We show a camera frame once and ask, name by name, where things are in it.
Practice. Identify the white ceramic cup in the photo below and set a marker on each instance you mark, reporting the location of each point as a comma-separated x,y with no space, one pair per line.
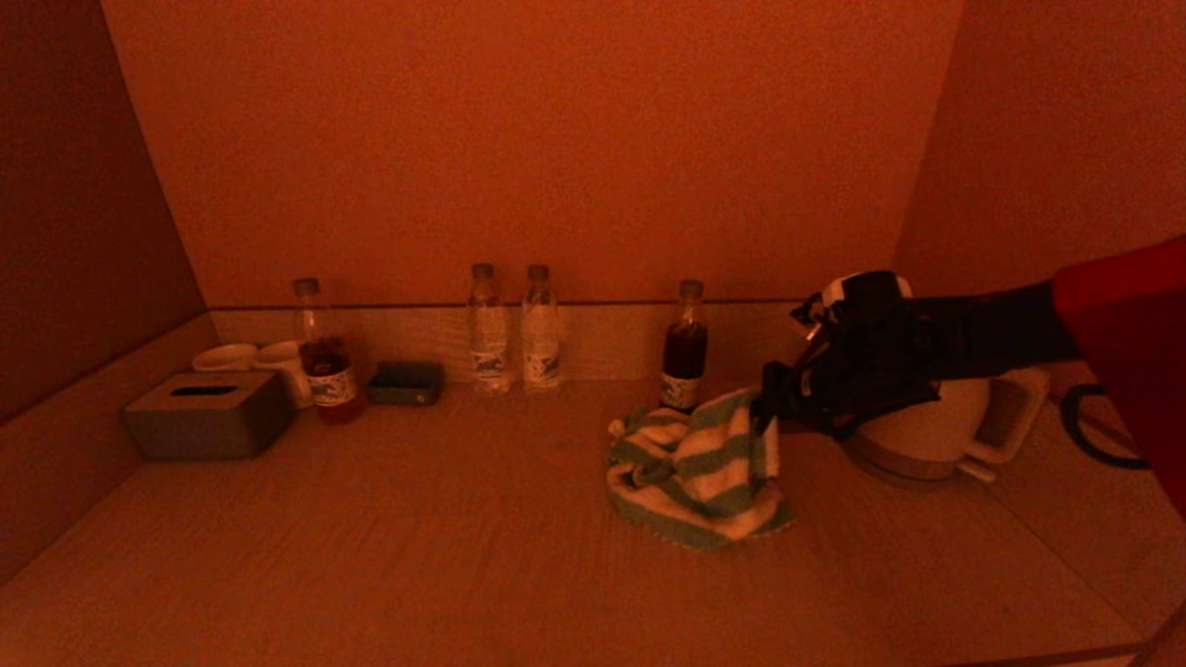
225,358
289,365

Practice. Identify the clear water bottle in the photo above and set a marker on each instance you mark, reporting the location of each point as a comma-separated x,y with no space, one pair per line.
488,343
540,343

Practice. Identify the black red right robot arm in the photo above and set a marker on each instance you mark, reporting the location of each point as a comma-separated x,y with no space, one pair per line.
1130,315

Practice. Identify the small teal tray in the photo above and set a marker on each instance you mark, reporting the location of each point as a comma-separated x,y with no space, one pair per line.
406,383

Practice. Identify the cream electric kettle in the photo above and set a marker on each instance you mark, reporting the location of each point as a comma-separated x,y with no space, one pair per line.
927,426

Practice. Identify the grey-blue tissue box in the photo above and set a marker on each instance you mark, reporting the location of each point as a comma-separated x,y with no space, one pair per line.
208,420

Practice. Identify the green white striped towel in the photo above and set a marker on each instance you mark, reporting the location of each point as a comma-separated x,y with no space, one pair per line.
704,472

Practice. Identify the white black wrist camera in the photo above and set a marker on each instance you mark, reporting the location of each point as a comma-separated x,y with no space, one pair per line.
862,289

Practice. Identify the part-empty amber tea bottle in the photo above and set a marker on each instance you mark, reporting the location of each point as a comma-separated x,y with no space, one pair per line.
329,371

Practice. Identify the full dark tea bottle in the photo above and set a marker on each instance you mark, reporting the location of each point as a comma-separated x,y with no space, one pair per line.
684,357

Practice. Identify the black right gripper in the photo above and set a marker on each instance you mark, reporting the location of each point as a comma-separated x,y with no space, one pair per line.
871,371

